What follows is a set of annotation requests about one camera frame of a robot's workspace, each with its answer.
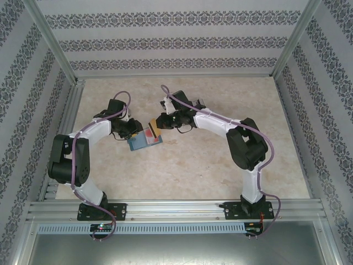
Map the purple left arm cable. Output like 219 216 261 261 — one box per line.
71 91 132 242

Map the white card with red circle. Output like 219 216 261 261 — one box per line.
144 129 163 146

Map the grey metal sheet panel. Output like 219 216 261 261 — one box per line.
10 220 341 265

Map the aluminium back frame bar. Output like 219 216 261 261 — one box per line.
73 73 274 80

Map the aluminium frame post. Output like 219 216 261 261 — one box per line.
271 0 323 80
23 0 80 85

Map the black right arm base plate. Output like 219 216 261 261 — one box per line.
223 201 274 220

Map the tan card with black stripe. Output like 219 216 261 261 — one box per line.
148 118 162 138

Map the blue card holder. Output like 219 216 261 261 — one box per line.
127 127 164 152

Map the aluminium side rail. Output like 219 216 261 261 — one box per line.
274 77 314 199
38 79 87 202

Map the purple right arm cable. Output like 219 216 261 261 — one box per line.
161 84 282 239

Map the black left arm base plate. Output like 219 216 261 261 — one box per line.
77 203 127 221

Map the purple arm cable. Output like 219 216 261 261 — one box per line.
161 84 282 239
71 91 132 242

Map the slotted grey cable duct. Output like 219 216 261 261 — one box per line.
37 222 246 235

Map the aluminium mounting rail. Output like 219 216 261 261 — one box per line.
26 199 326 222

